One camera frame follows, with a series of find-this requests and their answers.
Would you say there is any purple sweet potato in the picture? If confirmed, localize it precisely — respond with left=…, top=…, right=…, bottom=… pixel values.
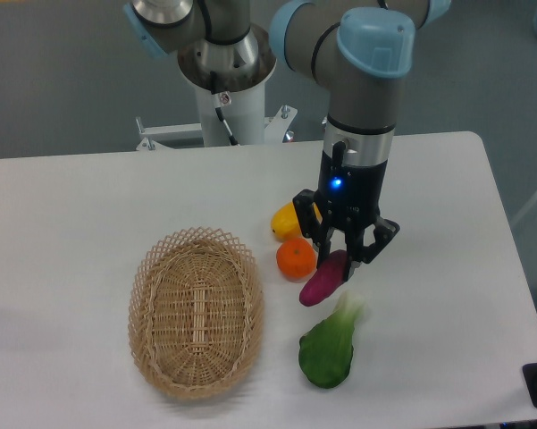
left=299, top=249, right=348, bottom=307

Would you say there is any green bok choy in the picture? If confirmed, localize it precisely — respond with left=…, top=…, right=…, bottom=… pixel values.
left=298, top=290, right=365, bottom=389

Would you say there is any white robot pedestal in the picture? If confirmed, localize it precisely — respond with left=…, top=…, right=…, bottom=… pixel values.
left=135, top=24, right=298, bottom=151

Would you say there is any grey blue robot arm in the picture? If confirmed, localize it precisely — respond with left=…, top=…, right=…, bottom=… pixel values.
left=123, top=1, right=449, bottom=277

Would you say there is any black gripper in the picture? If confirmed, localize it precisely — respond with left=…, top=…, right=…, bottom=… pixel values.
left=292, top=153, right=400, bottom=282

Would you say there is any yellow mango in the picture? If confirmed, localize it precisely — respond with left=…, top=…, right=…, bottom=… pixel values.
left=270, top=201, right=305, bottom=242

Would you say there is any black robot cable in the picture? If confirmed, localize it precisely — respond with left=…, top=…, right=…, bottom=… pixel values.
left=209, top=71, right=239, bottom=147

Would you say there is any woven wicker basket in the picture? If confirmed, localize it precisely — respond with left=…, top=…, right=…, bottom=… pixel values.
left=128, top=227, right=264, bottom=400

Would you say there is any orange tangerine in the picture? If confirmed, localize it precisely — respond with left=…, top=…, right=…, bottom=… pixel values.
left=276, top=238, right=316, bottom=280

